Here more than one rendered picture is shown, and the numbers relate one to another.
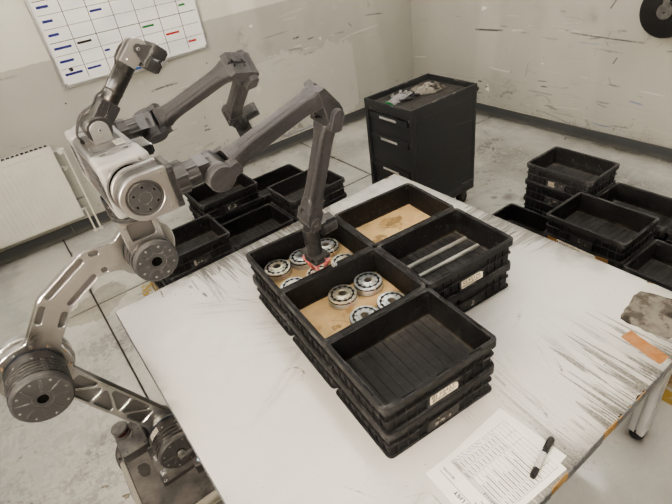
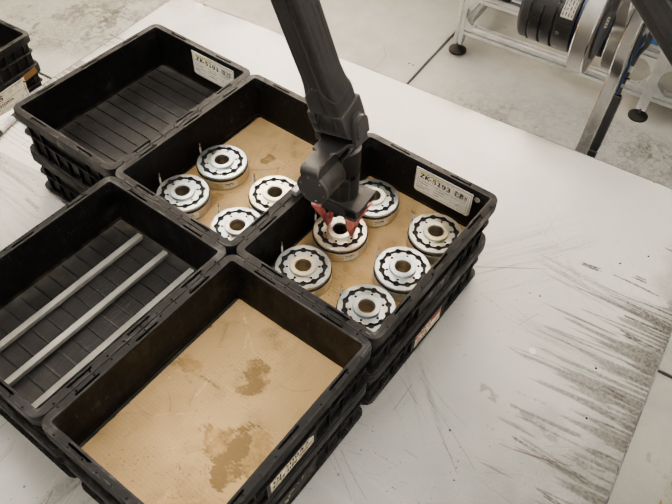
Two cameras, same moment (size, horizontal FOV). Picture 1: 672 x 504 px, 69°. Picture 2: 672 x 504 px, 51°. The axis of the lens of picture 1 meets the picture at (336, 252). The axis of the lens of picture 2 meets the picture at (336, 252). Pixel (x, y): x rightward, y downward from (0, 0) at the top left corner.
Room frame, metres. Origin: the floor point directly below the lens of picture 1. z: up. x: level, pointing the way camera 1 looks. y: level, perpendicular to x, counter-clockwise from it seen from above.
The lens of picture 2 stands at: (2.22, -0.35, 1.84)
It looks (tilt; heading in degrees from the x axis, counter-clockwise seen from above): 50 degrees down; 152
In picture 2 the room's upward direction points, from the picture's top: 3 degrees clockwise
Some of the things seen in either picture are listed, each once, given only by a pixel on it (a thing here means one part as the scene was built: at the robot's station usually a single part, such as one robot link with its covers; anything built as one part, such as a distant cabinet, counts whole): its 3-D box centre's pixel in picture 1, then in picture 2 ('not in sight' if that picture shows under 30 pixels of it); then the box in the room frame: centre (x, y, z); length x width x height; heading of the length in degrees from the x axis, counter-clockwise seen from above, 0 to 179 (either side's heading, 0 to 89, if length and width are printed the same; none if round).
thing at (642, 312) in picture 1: (656, 311); not in sight; (1.14, -1.04, 0.71); 0.22 x 0.19 x 0.01; 122
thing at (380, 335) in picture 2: (308, 252); (371, 227); (1.51, 0.10, 0.92); 0.40 x 0.30 x 0.02; 117
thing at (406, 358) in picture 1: (410, 356); (141, 113); (0.97, -0.17, 0.87); 0.40 x 0.30 x 0.11; 117
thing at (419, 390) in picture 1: (409, 344); (136, 93); (0.97, -0.17, 0.92); 0.40 x 0.30 x 0.02; 117
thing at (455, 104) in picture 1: (422, 153); not in sight; (3.19, -0.72, 0.45); 0.60 x 0.45 x 0.90; 122
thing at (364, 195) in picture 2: (313, 247); (342, 182); (1.45, 0.08, 0.98); 0.10 x 0.07 x 0.07; 32
